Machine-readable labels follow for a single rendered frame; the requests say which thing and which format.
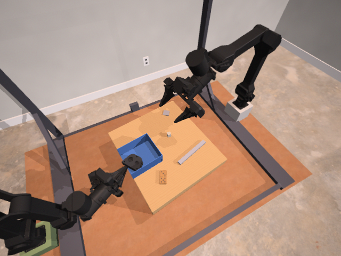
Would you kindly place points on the blue open-top tray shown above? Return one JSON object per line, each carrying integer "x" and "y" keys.
{"x": 146, "y": 149}

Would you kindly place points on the orange domino tile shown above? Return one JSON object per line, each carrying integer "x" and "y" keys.
{"x": 163, "y": 177}

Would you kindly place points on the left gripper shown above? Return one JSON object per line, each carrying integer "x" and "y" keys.
{"x": 194, "y": 110}

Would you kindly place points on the light grey flat bar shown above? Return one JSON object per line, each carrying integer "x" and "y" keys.
{"x": 191, "y": 152}

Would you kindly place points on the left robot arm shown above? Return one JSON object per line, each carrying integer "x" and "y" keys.
{"x": 264, "y": 41}

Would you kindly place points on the light orange flat board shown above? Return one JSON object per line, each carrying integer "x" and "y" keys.
{"x": 185, "y": 135}

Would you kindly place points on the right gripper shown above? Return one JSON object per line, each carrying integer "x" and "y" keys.
{"x": 102, "y": 192}

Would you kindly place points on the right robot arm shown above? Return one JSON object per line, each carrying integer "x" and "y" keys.
{"x": 18, "y": 233}

